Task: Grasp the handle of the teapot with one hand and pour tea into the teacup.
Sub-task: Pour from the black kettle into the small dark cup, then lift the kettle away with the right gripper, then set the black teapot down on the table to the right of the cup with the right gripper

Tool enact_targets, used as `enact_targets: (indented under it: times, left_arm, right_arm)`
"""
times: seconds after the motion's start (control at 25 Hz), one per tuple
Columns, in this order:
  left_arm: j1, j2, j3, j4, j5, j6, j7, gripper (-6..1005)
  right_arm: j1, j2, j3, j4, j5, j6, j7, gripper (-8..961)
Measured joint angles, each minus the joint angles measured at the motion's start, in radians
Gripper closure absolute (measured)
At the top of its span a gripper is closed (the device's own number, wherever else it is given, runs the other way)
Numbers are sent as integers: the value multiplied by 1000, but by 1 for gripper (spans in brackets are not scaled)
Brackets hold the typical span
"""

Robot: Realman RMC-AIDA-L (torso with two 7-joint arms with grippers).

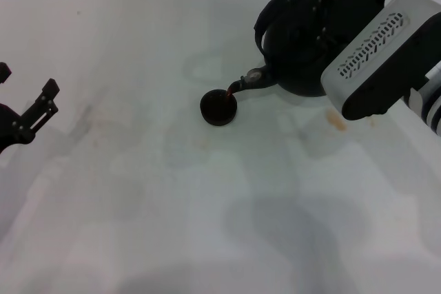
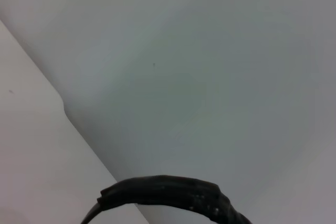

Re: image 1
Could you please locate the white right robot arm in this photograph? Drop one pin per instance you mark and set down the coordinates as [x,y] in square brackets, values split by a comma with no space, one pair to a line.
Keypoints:
[435,108]

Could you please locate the silver vented wrist camera box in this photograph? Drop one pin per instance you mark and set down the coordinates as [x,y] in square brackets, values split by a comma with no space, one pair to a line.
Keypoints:
[372,49]

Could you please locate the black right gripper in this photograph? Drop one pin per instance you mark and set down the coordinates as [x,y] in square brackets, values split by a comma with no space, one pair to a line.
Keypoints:
[358,1]

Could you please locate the white tablecloth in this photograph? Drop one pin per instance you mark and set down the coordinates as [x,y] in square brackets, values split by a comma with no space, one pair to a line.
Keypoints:
[172,204]

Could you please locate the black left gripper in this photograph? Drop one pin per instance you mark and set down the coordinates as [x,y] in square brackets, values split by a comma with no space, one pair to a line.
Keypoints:
[12,128]

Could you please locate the small black teacup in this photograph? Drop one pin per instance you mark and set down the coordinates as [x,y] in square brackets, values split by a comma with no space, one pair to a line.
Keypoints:
[213,113]

